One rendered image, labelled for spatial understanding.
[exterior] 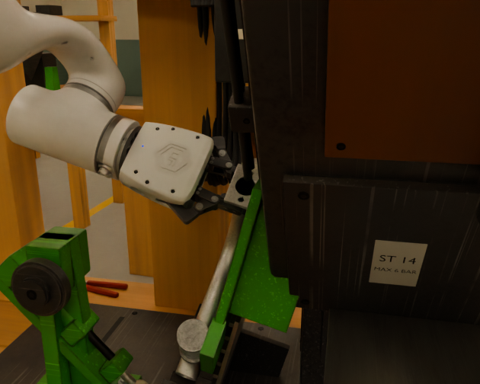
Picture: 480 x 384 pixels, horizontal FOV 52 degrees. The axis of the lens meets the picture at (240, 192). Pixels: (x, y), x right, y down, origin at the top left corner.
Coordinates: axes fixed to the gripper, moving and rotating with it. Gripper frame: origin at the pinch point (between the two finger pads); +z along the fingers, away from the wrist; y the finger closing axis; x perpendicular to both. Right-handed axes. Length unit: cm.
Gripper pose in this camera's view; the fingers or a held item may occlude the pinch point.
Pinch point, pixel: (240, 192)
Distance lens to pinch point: 64.9
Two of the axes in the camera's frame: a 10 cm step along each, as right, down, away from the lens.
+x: -0.7, 3.9, 9.2
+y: 3.4, -8.5, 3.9
